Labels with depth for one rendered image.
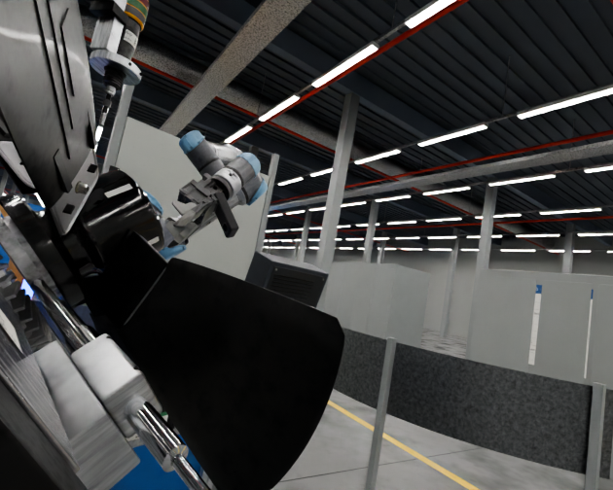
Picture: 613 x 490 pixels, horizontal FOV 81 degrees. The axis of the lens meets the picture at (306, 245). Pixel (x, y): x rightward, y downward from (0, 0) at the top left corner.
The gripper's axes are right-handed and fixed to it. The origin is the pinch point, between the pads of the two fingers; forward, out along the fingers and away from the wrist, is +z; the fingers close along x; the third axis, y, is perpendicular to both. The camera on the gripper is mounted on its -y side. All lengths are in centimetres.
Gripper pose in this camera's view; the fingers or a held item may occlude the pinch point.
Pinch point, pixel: (176, 236)
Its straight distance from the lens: 88.4
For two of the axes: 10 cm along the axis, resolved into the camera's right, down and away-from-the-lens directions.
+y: -7.9, -6.1, -0.4
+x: 4.3, -5.1, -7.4
